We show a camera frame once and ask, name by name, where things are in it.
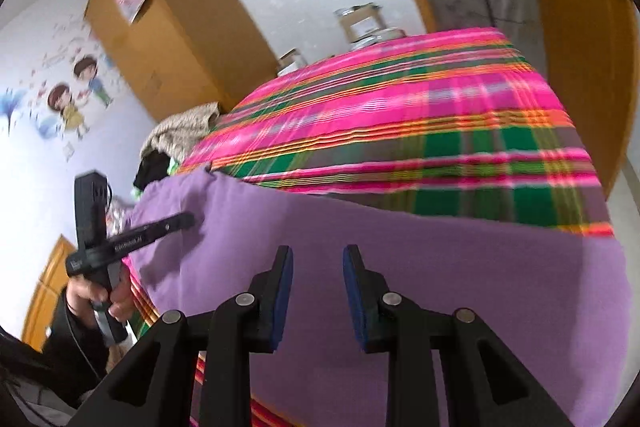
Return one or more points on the grey plastic package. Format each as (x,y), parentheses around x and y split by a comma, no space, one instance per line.
(380,39)

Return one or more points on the person's left forearm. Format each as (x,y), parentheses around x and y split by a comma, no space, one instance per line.
(60,357)

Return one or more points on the cartoon couple wall sticker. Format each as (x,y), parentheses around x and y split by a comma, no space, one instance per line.
(70,102)

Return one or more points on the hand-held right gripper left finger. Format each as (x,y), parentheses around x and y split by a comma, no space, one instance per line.
(285,292)

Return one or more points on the black garment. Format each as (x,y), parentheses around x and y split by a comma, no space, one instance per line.
(152,169)

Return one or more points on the wooden wardrobe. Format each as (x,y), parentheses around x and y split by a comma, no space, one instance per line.
(170,47)

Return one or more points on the wooden door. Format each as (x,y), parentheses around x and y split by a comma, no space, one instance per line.
(575,32)

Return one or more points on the plaid bed sheet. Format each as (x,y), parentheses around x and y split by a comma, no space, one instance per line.
(400,117)

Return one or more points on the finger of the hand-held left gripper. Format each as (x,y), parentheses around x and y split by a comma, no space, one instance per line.
(170,223)

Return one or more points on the purple fleece garment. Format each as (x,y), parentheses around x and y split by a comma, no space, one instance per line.
(425,267)

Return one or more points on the white cardboard box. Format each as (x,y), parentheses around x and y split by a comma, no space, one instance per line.
(291,63)

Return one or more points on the pile of medicine boxes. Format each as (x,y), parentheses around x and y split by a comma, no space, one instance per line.
(119,214)

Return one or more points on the pile of clothes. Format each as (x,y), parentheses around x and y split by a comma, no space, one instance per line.
(180,129)

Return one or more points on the brown cardboard box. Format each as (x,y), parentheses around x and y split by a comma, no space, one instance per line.
(362,24)

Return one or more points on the person's left hand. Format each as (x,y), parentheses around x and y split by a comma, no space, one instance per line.
(80,292)

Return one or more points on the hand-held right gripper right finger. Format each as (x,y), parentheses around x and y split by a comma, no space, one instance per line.
(352,292)

